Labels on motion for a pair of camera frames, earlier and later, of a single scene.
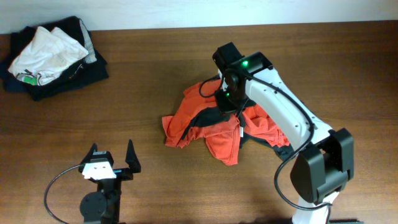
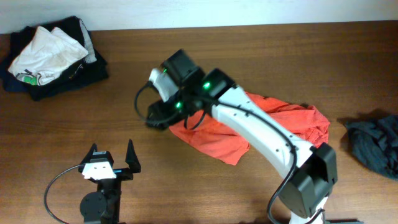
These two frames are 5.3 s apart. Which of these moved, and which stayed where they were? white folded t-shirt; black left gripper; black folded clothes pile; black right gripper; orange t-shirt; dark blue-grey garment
Moved: black right gripper; dark blue-grey garment; orange t-shirt
Stayed: white folded t-shirt; black left gripper; black folded clothes pile
